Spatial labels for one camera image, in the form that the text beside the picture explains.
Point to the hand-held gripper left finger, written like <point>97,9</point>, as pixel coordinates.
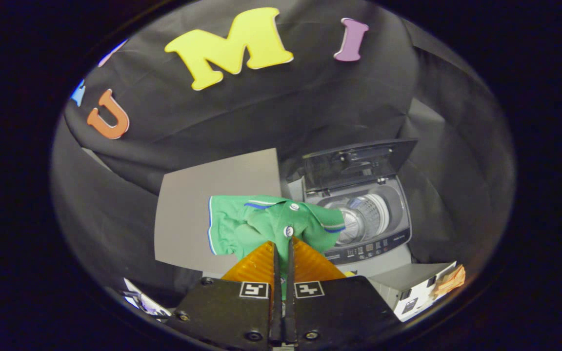
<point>227,312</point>

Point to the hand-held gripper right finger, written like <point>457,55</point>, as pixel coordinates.
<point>339,307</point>

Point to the grey washing machine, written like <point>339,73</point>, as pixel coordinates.
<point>373,246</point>

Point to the green polo shirt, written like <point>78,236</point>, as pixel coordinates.
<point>261,224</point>

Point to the dark washing machine lid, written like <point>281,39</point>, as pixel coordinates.
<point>354,163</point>

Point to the white box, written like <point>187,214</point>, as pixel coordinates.
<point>408,282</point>

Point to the white blue printed object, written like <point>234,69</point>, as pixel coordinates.
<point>147,302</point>

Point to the grey cardboard box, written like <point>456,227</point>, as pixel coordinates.
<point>198,214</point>

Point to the orange crumpled bag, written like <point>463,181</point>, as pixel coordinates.
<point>449,280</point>

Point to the black backdrop cloth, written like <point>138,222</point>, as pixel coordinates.
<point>261,107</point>

